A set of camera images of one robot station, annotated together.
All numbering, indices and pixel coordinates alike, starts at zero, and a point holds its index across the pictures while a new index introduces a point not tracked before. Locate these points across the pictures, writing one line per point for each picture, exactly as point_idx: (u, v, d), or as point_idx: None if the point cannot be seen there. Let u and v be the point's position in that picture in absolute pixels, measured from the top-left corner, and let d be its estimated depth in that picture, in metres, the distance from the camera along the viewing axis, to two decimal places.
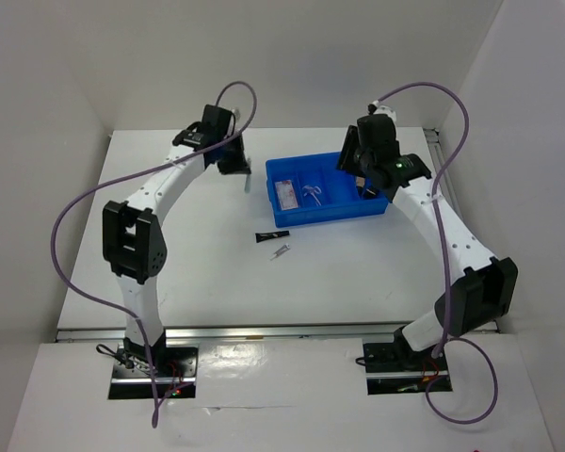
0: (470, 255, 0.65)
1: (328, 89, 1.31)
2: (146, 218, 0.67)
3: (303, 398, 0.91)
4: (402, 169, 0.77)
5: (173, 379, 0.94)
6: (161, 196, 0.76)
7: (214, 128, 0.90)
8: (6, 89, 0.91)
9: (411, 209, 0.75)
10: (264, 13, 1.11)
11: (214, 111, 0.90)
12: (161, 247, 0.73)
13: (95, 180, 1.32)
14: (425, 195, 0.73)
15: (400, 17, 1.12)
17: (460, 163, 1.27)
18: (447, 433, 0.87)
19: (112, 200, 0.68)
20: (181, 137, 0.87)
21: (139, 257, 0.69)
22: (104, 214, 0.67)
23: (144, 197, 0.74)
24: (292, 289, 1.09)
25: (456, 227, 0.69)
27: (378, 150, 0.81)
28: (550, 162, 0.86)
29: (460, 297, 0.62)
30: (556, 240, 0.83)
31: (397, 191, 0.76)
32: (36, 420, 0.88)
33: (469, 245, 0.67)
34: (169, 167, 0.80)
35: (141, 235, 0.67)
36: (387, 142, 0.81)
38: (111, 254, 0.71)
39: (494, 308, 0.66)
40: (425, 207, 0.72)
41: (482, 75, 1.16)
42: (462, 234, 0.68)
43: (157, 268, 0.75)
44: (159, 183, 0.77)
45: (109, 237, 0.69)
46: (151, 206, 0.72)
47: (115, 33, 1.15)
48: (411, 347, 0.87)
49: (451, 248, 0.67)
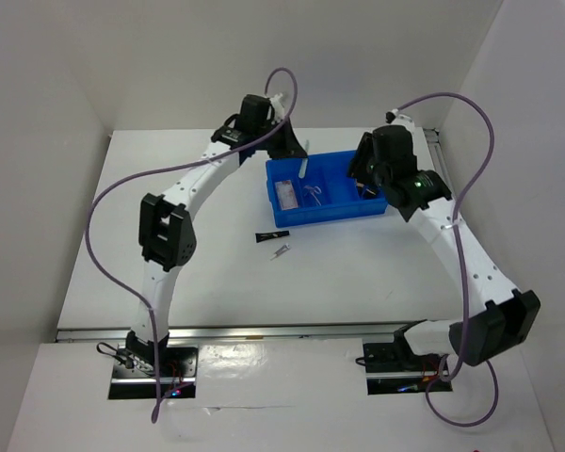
0: (492, 288, 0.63)
1: (328, 89, 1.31)
2: (179, 214, 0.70)
3: (303, 398, 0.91)
4: (421, 190, 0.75)
5: (173, 379, 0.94)
6: (195, 192, 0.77)
7: (252, 123, 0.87)
8: (6, 88, 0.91)
9: (430, 232, 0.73)
10: (264, 13, 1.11)
11: (251, 106, 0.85)
12: (191, 239, 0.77)
13: (96, 180, 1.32)
14: (444, 220, 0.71)
15: (399, 16, 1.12)
17: (460, 163, 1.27)
18: (448, 433, 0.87)
19: (149, 193, 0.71)
20: (219, 133, 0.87)
21: (170, 248, 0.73)
22: (142, 205, 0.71)
23: (179, 191, 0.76)
24: (292, 289, 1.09)
25: (477, 255, 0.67)
27: (395, 167, 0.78)
28: (550, 161, 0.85)
29: (479, 331, 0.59)
30: (556, 240, 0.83)
31: (415, 214, 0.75)
32: (35, 420, 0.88)
33: (492, 276, 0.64)
34: (204, 163, 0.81)
35: (173, 230, 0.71)
36: (405, 157, 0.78)
38: (145, 241, 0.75)
39: (513, 339, 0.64)
40: (444, 232, 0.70)
41: (482, 75, 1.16)
42: (485, 264, 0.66)
43: (187, 257, 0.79)
44: (195, 178, 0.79)
45: (144, 227, 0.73)
46: (185, 201, 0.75)
47: (115, 33, 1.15)
48: (414, 351, 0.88)
49: (473, 278, 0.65)
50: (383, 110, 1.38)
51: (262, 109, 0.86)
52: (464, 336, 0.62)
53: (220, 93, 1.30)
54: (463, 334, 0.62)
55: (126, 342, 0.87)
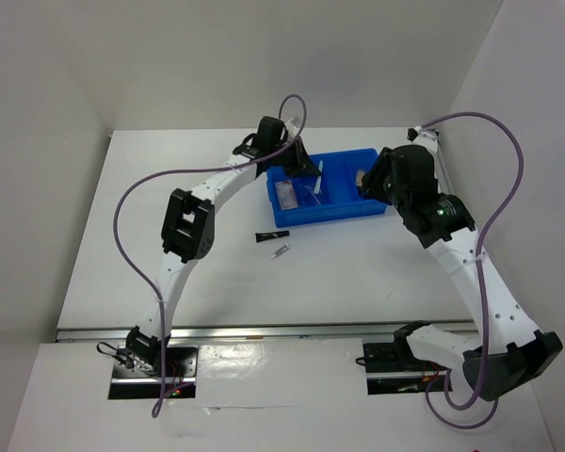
0: (514, 329, 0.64)
1: (328, 89, 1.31)
2: (205, 207, 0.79)
3: (303, 398, 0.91)
4: (443, 217, 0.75)
5: (173, 379, 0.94)
6: (219, 191, 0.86)
7: (267, 141, 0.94)
8: (5, 88, 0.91)
9: (450, 264, 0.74)
10: (264, 13, 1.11)
11: (266, 127, 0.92)
12: (210, 235, 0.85)
13: (96, 181, 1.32)
14: (467, 254, 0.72)
15: (399, 17, 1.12)
17: (460, 163, 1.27)
18: (448, 433, 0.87)
19: (178, 188, 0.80)
20: (239, 148, 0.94)
21: (193, 240, 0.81)
22: (172, 199, 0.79)
23: (204, 189, 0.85)
24: (292, 289, 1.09)
25: (499, 294, 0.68)
27: (415, 192, 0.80)
28: (550, 162, 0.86)
29: (500, 370, 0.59)
30: (556, 240, 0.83)
31: (436, 242, 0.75)
32: (35, 420, 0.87)
33: (514, 316, 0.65)
34: (228, 169, 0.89)
35: (199, 221, 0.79)
36: (425, 183, 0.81)
38: (167, 234, 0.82)
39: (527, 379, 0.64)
40: (466, 266, 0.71)
41: (482, 75, 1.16)
42: (507, 303, 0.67)
43: (204, 252, 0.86)
44: (219, 180, 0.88)
45: (169, 219, 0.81)
46: (209, 198, 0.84)
47: (115, 33, 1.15)
48: (415, 353, 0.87)
49: (493, 317, 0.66)
50: (383, 110, 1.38)
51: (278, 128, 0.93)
52: (483, 372, 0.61)
53: (220, 93, 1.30)
54: (482, 369, 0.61)
55: (127, 338, 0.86)
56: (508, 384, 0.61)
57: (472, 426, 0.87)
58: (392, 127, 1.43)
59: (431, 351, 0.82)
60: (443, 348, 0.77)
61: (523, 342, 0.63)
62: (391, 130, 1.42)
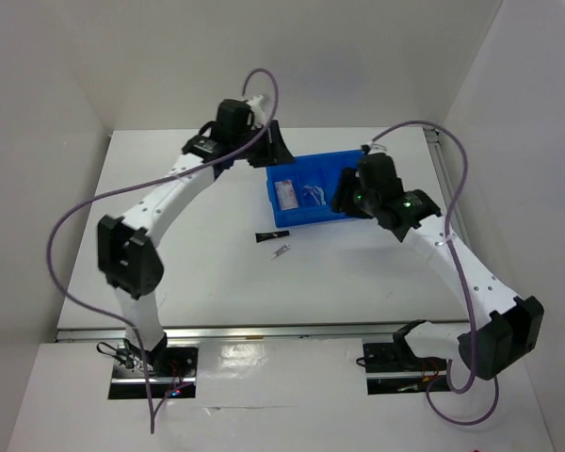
0: (494, 298, 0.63)
1: (328, 89, 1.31)
2: (141, 238, 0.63)
3: (303, 398, 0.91)
4: (411, 210, 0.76)
5: (173, 379, 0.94)
6: (159, 213, 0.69)
7: (229, 133, 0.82)
8: (4, 88, 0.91)
9: (426, 250, 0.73)
10: (264, 13, 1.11)
11: (227, 114, 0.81)
12: (157, 266, 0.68)
13: (95, 180, 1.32)
14: (438, 236, 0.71)
15: (399, 16, 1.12)
17: (461, 163, 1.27)
18: (447, 432, 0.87)
19: (104, 217, 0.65)
20: (191, 145, 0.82)
21: (133, 277, 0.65)
22: (99, 226, 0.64)
23: (140, 212, 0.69)
24: (291, 289, 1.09)
25: (474, 267, 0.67)
27: (383, 190, 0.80)
28: (550, 161, 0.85)
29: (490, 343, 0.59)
30: (556, 239, 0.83)
31: (408, 233, 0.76)
32: (35, 420, 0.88)
33: (492, 286, 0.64)
34: (173, 179, 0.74)
35: (134, 255, 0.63)
36: (391, 181, 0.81)
38: (104, 271, 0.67)
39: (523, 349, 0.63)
40: (440, 248, 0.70)
41: (482, 75, 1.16)
42: (482, 275, 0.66)
43: (153, 287, 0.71)
44: (160, 198, 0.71)
45: (102, 251, 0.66)
46: (146, 223, 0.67)
47: (114, 33, 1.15)
48: (415, 353, 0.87)
49: (473, 289, 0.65)
50: (384, 110, 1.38)
51: (235, 118, 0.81)
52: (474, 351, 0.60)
53: (220, 93, 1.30)
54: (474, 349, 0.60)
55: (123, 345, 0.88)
56: (501, 356, 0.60)
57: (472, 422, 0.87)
58: (392, 126, 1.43)
59: (431, 348, 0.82)
60: (440, 340, 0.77)
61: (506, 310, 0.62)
62: (391, 130, 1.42)
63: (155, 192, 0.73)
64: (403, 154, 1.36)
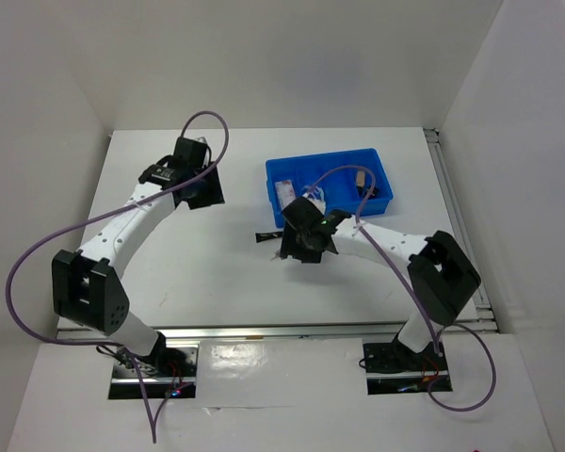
0: (407, 246, 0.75)
1: (328, 89, 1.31)
2: (103, 270, 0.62)
3: (302, 398, 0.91)
4: (328, 225, 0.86)
5: (173, 379, 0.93)
6: (121, 242, 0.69)
7: (186, 164, 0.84)
8: (4, 89, 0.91)
9: (351, 246, 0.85)
10: (264, 13, 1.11)
11: (187, 146, 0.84)
12: (121, 301, 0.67)
13: (96, 181, 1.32)
14: (352, 228, 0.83)
15: (399, 17, 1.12)
17: (461, 163, 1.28)
18: (447, 431, 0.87)
19: (61, 252, 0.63)
20: (148, 173, 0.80)
21: (97, 312, 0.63)
22: (54, 264, 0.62)
23: (102, 243, 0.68)
24: (291, 289, 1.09)
25: (386, 235, 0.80)
27: (307, 220, 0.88)
28: (551, 161, 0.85)
29: (418, 278, 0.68)
30: (557, 239, 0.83)
31: (337, 243, 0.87)
32: (35, 420, 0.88)
33: (403, 240, 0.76)
34: (132, 207, 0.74)
35: (96, 288, 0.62)
36: (310, 212, 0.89)
38: (63, 310, 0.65)
39: (469, 279, 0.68)
40: (356, 235, 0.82)
41: (482, 75, 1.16)
42: (394, 236, 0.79)
43: (118, 324, 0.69)
44: (120, 228, 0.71)
45: (59, 290, 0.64)
46: (107, 255, 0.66)
47: (114, 33, 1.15)
48: (414, 350, 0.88)
49: (391, 250, 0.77)
50: (384, 111, 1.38)
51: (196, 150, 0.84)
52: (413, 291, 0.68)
53: (220, 93, 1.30)
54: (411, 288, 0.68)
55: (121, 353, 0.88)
56: (443, 286, 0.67)
57: (457, 411, 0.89)
58: (392, 126, 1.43)
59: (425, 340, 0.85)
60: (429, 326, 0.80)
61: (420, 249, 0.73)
62: (391, 130, 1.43)
63: (115, 222, 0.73)
64: (403, 154, 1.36)
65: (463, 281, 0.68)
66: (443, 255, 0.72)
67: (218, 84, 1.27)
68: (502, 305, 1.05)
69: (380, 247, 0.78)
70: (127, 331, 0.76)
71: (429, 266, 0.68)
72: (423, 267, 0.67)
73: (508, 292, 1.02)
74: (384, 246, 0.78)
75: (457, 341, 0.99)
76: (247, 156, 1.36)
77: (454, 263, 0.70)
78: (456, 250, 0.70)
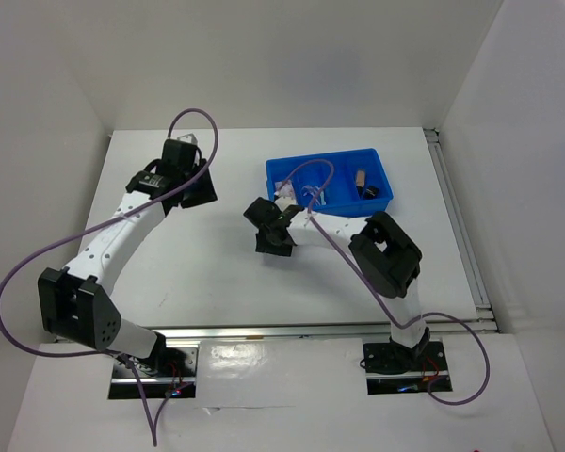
0: (349, 229, 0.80)
1: (328, 89, 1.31)
2: (89, 288, 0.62)
3: (301, 398, 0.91)
4: (282, 219, 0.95)
5: (173, 379, 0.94)
6: (108, 257, 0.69)
7: (176, 168, 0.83)
8: (4, 89, 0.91)
9: (306, 235, 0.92)
10: (264, 13, 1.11)
11: (174, 149, 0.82)
12: (112, 315, 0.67)
13: (95, 181, 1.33)
14: (304, 219, 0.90)
15: (399, 16, 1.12)
17: (461, 163, 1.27)
18: (447, 431, 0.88)
19: (49, 270, 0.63)
20: (137, 182, 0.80)
21: (87, 328, 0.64)
22: (41, 282, 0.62)
23: (88, 260, 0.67)
24: (290, 289, 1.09)
25: (331, 220, 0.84)
27: (266, 219, 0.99)
28: (551, 162, 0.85)
29: (360, 257, 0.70)
30: (557, 239, 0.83)
31: (298, 237, 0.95)
32: (36, 420, 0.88)
33: (347, 222, 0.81)
34: (120, 219, 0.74)
35: (84, 305, 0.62)
36: (268, 210, 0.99)
38: (55, 326, 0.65)
39: (410, 253, 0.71)
40: (308, 225, 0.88)
41: (482, 75, 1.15)
42: (337, 221, 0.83)
43: (109, 339, 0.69)
44: (106, 243, 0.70)
45: (48, 309, 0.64)
46: (95, 272, 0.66)
47: (114, 33, 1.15)
48: (405, 344, 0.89)
49: (337, 234, 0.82)
50: (383, 110, 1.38)
51: (185, 153, 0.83)
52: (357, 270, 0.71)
53: (220, 93, 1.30)
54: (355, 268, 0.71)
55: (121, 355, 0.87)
56: (382, 262, 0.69)
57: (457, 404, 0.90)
58: (392, 126, 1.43)
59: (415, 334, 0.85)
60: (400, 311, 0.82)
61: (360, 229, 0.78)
62: (391, 130, 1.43)
63: (102, 236, 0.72)
64: (403, 154, 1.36)
65: (407, 255, 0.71)
66: (385, 234, 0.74)
67: (217, 84, 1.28)
68: (502, 305, 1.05)
69: (327, 232, 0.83)
70: (126, 330, 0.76)
71: (369, 244, 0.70)
72: (363, 247, 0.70)
73: (508, 292, 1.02)
74: (330, 230, 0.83)
75: (456, 341, 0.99)
76: (247, 156, 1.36)
77: (394, 239, 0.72)
78: (394, 229, 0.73)
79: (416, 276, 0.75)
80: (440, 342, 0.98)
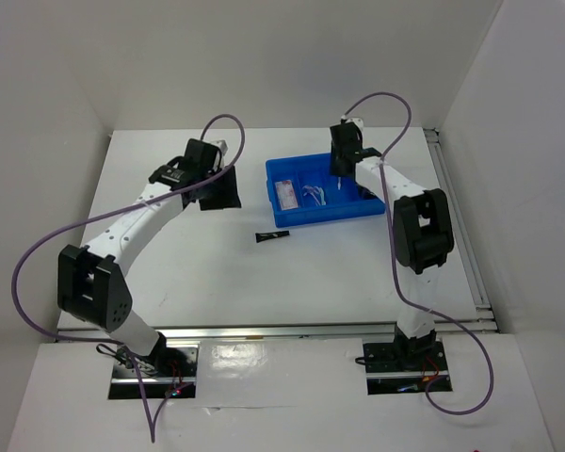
0: (406, 190, 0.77)
1: (328, 89, 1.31)
2: (106, 266, 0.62)
3: (303, 398, 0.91)
4: (356, 155, 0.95)
5: (173, 379, 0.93)
6: (127, 240, 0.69)
7: (197, 166, 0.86)
8: (3, 89, 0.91)
9: (367, 178, 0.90)
10: (264, 13, 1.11)
11: (198, 148, 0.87)
12: (125, 298, 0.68)
13: (96, 180, 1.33)
14: (374, 164, 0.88)
15: (399, 17, 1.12)
17: (460, 163, 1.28)
18: (447, 429, 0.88)
19: (71, 245, 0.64)
20: (158, 174, 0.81)
21: (99, 308, 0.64)
22: (61, 259, 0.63)
23: (107, 240, 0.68)
24: (292, 288, 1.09)
25: (396, 177, 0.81)
27: (347, 147, 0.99)
28: (551, 163, 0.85)
29: (395, 214, 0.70)
30: (558, 239, 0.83)
31: (356, 172, 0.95)
32: (35, 422, 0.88)
33: (407, 185, 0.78)
34: (140, 206, 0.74)
35: (100, 283, 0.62)
36: (351, 140, 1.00)
38: (68, 303, 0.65)
39: (443, 239, 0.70)
40: (373, 170, 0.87)
41: (482, 75, 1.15)
42: (400, 179, 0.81)
43: (121, 321, 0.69)
44: (127, 226, 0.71)
45: (65, 285, 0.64)
46: (113, 251, 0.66)
47: (114, 33, 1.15)
48: (406, 333, 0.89)
49: (392, 189, 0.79)
50: (384, 110, 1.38)
51: (207, 154, 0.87)
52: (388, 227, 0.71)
53: (219, 93, 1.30)
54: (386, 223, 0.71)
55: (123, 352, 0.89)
56: (412, 229, 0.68)
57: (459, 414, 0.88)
58: (392, 127, 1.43)
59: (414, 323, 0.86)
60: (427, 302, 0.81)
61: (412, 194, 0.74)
62: (391, 130, 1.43)
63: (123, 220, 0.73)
64: (403, 154, 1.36)
65: (439, 238, 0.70)
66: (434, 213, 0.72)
67: (217, 84, 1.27)
68: (503, 306, 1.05)
69: (385, 184, 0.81)
70: (129, 330, 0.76)
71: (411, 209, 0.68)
72: (405, 208, 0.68)
73: (509, 292, 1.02)
74: (389, 184, 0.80)
75: (457, 341, 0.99)
76: (247, 155, 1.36)
77: (437, 222, 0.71)
78: (444, 214, 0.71)
79: (441, 264, 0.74)
80: (440, 342, 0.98)
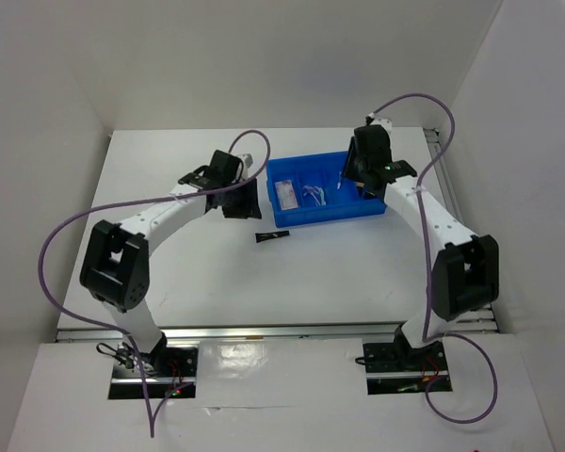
0: (451, 233, 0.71)
1: (328, 89, 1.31)
2: (136, 242, 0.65)
3: (303, 398, 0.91)
4: (388, 170, 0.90)
5: (173, 379, 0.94)
6: (157, 224, 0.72)
7: (220, 175, 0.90)
8: (2, 89, 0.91)
9: (400, 202, 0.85)
10: (263, 13, 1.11)
11: (222, 158, 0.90)
12: (143, 281, 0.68)
13: (95, 180, 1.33)
14: (410, 189, 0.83)
15: (399, 17, 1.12)
17: (460, 163, 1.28)
18: (447, 429, 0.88)
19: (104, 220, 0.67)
20: (187, 178, 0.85)
21: (120, 283, 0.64)
22: (94, 231, 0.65)
23: (139, 221, 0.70)
24: (292, 288, 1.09)
25: (438, 213, 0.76)
27: (373, 157, 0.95)
28: (551, 163, 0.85)
29: (442, 266, 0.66)
30: (558, 239, 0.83)
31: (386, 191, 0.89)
32: (35, 422, 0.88)
33: (451, 226, 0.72)
34: (169, 200, 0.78)
35: (127, 255, 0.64)
36: (380, 151, 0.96)
38: (87, 279, 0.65)
39: (487, 289, 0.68)
40: (409, 198, 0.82)
41: (482, 76, 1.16)
42: (443, 216, 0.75)
43: (135, 304, 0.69)
44: (157, 213, 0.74)
45: (90, 257, 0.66)
46: (142, 232, 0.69)
47: (114, 33, 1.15)
48: (411, 344, 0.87)
49: (434, 229, 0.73)
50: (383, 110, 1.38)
51: (231, 165, 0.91)
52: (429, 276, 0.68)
53: (219, 93, 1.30)
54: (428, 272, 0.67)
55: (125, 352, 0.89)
56: (457, 284, 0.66)
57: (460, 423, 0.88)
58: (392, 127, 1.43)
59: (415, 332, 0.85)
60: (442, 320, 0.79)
61: (459, 241, 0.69)
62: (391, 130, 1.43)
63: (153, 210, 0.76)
64: (403, 154, 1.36)
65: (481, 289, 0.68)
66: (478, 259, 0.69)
67: (217, 84, 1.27)
68: (503, 306, 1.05)
69: (426, 219, 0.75)
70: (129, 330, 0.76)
71: (460, 264, 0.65)
72: (452, 262, 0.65)
73: (509, 292, 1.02)
74: (430, 220, 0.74)
75: (457, 341, 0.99)
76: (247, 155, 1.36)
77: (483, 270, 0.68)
78: (492, 264, 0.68)
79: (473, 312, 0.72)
80: (440, 343, 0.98)
